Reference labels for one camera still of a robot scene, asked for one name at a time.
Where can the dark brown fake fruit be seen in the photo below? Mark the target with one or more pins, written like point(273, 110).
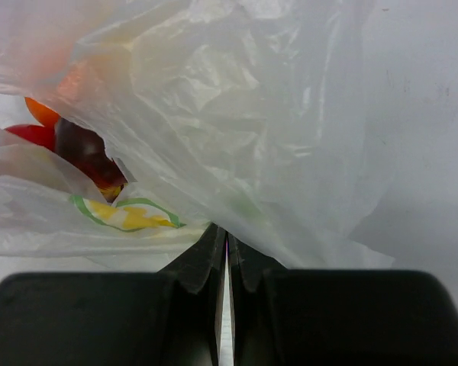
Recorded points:
point(85, 149)

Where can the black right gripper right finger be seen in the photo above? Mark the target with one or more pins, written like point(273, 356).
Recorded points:
point(337, 317)

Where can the orange fake fruit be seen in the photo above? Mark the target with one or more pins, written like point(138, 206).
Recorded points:
point(41, 113)

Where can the translucent white plastic bag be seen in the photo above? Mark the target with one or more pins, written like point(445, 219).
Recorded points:
point(248, 114)

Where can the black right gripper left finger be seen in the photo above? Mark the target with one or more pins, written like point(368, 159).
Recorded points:
point(170, 317)

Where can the red fake fruit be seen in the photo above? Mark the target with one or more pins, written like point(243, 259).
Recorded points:
point(39, 135)

